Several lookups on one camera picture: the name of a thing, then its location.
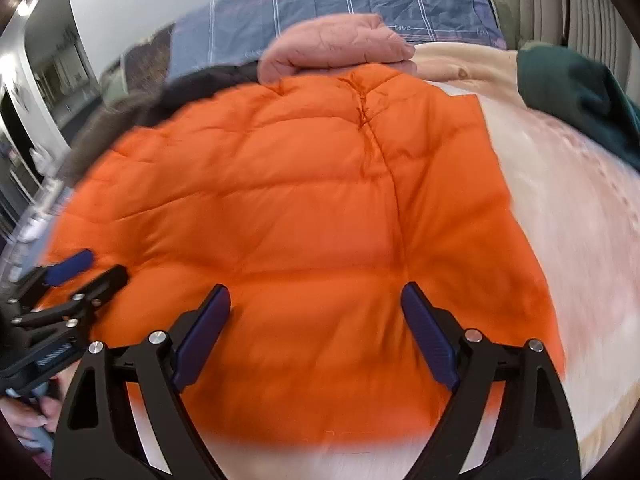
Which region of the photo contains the orange puffer jacket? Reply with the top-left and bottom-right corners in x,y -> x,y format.
37,62 -> 568,448

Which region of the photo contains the white pleated curtain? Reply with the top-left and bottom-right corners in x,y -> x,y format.
500,0 -> 632,57

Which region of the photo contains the cream blanket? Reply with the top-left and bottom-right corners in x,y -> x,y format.
415,42 -> 640,480

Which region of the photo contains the sage green pillow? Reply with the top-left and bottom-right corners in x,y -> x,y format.
492,1 -> 517,51

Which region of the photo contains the patterned bed sheet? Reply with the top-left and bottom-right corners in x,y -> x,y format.
7,180 -> 71,283

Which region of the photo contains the teal garment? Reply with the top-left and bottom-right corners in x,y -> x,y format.
517,45 -> 640,173

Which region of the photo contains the arched mirror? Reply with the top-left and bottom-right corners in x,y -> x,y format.
22,0 -> 101,126

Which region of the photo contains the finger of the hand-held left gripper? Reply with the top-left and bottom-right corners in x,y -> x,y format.
7,249 -> 95,307
12,264 -> 128,329

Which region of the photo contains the dark patterned pillow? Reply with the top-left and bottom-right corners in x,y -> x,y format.
122,25 -> 176,86

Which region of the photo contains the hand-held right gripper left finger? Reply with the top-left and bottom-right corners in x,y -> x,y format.
50,284 -> 232,480

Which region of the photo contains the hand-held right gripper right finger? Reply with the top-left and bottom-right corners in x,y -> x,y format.
401,281 -> 583,480

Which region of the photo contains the pink quilted garment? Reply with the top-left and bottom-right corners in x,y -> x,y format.
257,12 -> 418,86

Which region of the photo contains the black garment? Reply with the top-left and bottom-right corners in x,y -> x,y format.
160,64 -> 262,107

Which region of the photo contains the person's left hand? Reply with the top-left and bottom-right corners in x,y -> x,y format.
0,385 -> 63,448

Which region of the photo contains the grey fleece garment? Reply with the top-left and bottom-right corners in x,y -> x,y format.
60,92 -> 168,188

